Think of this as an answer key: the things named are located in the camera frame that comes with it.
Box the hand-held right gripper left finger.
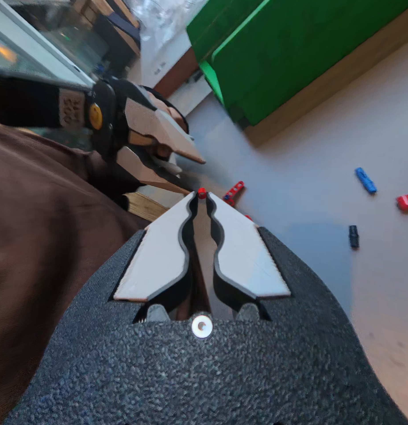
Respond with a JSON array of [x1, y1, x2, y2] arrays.
[[114, 191, 199, 303]]

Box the red angled beam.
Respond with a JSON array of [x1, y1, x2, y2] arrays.
[[223, 181, 246, 205]]

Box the clear plastic bags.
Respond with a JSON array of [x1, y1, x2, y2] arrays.
[[131, 0, 208, 37]]

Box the person's brown sweater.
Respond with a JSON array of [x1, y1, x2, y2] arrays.
[[0, 121, 151, 425]]

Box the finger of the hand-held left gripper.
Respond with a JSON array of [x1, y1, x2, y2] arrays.
[[116, 145, 191, 196], [124, 97, 207, 165]]

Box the background desk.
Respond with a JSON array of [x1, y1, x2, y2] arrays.
[[138, 0, 204, 100]]

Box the grey desk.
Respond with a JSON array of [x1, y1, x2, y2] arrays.
[[171, 33, 408, 425]]

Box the green plastic bin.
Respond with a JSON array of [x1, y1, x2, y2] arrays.
[[186, 0, 408, 128]]

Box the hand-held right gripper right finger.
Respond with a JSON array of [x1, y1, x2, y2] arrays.
[[206, 191, 292, 299]]

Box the person's left hand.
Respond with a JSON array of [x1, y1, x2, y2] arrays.
[[147, 91, 188, 131]]

